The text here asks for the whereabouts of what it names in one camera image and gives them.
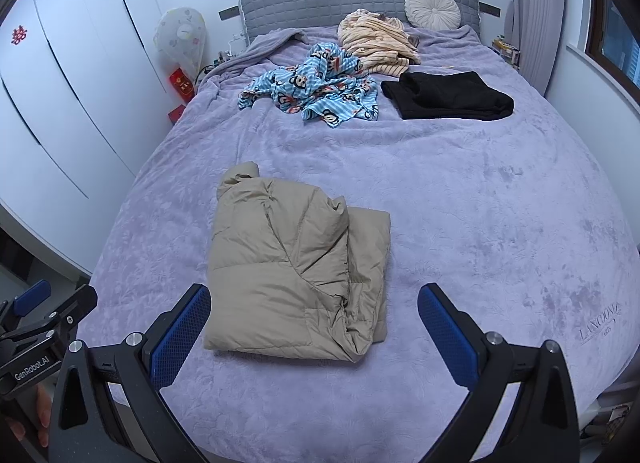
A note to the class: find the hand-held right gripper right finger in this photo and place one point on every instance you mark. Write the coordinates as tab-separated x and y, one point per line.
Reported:
447	338

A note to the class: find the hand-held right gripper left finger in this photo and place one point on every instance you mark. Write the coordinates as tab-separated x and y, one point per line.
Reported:
180	338

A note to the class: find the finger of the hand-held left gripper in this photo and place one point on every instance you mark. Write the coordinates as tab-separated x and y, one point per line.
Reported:
75	305
30	295

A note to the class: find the beige puffer jacket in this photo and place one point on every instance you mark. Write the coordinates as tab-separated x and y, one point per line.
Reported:
280	268

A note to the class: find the person's left hand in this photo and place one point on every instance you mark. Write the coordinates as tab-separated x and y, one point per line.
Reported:
42	413

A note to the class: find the purple plush blanket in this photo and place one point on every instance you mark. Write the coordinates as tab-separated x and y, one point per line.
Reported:
500	203

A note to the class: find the white wardrobe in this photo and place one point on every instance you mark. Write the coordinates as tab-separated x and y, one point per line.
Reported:
75	93

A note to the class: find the red gift box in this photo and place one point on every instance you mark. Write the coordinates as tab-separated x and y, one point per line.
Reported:
176	114
181	85

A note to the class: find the black folded garment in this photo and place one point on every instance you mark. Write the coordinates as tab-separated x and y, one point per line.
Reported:
450	95

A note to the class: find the red paper decoration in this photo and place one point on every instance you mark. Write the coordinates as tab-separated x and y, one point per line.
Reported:
19	35

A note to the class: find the blue monkey print garment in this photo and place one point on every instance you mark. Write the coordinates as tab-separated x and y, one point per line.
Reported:
320	88

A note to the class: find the white covered fan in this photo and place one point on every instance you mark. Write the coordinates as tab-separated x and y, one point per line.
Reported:
180	38

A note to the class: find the small boxes on nightstand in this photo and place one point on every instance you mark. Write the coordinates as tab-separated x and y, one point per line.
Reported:
507	50

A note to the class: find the cream striped garment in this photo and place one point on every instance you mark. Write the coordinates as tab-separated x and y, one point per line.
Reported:
375	40

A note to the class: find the round white cushion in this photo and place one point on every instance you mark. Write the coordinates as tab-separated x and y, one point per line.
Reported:
432	8

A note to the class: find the white curtain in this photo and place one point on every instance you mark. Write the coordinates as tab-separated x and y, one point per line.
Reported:
535	8

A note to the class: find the dark framed window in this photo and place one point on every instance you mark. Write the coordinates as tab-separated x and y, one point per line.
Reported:
617	28

